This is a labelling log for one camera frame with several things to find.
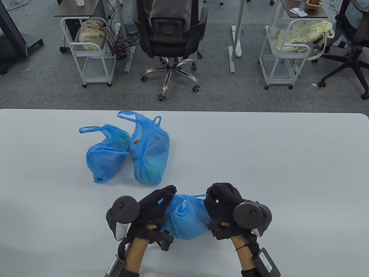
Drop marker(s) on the person's left hand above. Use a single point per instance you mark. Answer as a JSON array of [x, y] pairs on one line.
[[152, 207]]

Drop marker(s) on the person's right hand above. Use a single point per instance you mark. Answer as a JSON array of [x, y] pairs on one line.
[[222, 199]]

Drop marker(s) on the blue plastic bag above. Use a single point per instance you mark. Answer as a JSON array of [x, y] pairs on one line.
[[106, 158], [150, 155], [187, 222]]

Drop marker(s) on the person's right forearm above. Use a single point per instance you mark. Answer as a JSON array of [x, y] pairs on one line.
[[245, 256]]

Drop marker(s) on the person's left forearm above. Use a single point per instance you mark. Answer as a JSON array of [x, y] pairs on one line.
[[135, 254]]

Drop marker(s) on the cream woven bag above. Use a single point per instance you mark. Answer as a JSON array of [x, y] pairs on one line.
[[89, 37]]

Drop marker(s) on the pale yellow cloth bag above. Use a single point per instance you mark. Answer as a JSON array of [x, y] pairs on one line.
[[299, 34]]

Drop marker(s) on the black and white handheld controller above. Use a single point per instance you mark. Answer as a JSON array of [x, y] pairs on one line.
[[248, 215], [124, 206]]

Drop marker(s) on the black box with white label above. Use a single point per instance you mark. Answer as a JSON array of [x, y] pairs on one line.
[[266, 261], [114, 267]]

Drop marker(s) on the white wheeled utility cart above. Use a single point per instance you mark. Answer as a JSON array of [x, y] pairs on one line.
[[96, 69], [279, 69]]

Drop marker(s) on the white metal desk leg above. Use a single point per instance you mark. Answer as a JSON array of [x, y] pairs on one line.
[[239, 17], [129, 65]]

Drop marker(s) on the black mesh office chair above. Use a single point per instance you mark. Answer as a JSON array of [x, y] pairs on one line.
[[170, 37]]

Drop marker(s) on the small printed cards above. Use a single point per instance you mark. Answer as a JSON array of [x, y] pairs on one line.
[[298, 12]]

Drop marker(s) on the dark brown desk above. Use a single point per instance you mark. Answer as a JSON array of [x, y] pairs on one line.
[[72, 10], [317, 13]]

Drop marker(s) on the black wheeled stand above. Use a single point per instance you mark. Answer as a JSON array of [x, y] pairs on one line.
[[17, 40]]

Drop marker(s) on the small woven basket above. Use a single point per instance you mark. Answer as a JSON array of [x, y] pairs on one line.
[[314, 4]]

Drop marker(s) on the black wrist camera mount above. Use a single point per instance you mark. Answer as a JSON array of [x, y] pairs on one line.
[[222, 232], [167, 242]]

